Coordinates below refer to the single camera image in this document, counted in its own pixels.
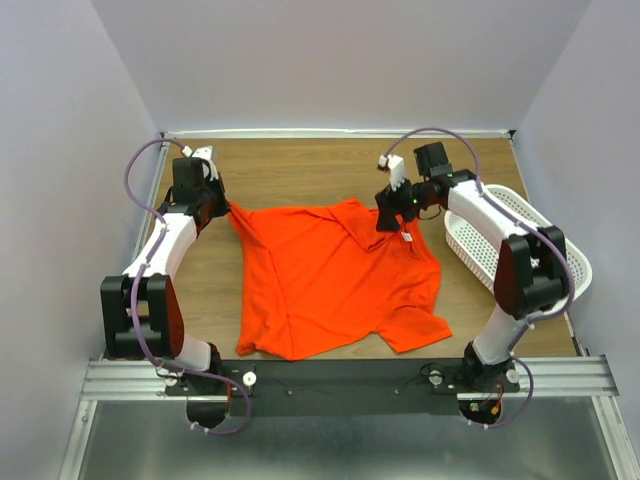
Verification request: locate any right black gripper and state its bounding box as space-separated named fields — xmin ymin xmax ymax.
xmin=372 ymin=174 xmax=434 ymax=235

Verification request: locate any orange t shirt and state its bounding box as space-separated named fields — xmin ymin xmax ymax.
xmin=229 ymin=199 xmax=452 ymax=360

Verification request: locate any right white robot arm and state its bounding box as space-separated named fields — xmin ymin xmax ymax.
xmin=375 ymin=142 xmax=575 ymax=392

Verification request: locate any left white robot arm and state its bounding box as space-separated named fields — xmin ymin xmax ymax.
xmin=100 ymin=146 xmax=230 ymax=395

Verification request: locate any white plastic basket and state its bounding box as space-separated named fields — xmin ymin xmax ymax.
xmin=443 ymin=183 xmax=594 ymax=302

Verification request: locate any back aluminium edge strip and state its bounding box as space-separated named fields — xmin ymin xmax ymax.
xmin=161 ymin=128 xmax=512 ymax=139

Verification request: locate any right white knob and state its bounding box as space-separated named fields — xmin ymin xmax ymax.
xmin=428 ymin=369 xmax=444 ymax=386

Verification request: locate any white knob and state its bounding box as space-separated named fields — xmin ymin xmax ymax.
xmin=428 ymin=369 xmax=444 ymax=386
xmin=242 ymin=371 xmax=257 ymax=387

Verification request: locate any left white knob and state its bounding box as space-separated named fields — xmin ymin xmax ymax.
xmin=242 ymin=371 xmax=257 ymax=387

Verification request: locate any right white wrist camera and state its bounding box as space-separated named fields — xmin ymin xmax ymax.
xmin=377 ymin=154 xmax=408 ymax=191

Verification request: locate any left aluminium side rail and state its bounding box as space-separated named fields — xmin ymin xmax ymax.
xmin=101 ymin=139 xmax=171 ymax=361

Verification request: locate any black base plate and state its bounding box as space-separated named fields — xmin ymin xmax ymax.
xmin=165 ymin=358 xmax=520 ymax=420

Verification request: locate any aluminium frame rail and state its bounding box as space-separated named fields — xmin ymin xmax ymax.
xmin=80 ymin=356 xmax=619 ymax=401

